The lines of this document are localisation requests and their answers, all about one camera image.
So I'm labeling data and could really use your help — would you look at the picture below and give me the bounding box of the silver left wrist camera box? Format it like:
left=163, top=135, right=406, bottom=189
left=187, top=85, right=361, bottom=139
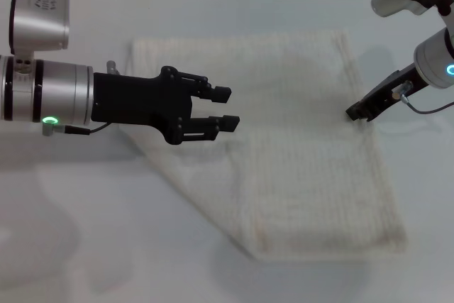
left=8, top=0, right=71, bottom=57

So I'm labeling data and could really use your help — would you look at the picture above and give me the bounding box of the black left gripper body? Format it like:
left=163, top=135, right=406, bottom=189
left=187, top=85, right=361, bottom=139
left=91, top=65, right=195, bottom=146

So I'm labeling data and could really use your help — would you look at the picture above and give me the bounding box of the cream white towel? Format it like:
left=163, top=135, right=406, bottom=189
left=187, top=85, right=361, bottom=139
left=118, top=29, right=408, bottom=261

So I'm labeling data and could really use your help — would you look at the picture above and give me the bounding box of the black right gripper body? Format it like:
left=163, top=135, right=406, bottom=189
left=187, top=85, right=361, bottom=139
left=357, top=62, right=431, bottom=121

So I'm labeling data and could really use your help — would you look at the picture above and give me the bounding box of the thin left gripper cable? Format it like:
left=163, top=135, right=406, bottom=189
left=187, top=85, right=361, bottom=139
left=42, top=121, right=118, bottom=138

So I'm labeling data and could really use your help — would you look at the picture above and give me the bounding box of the grey right gripper cable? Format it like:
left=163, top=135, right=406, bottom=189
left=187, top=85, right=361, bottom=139
left=392, top=82, right=454, bottom=116

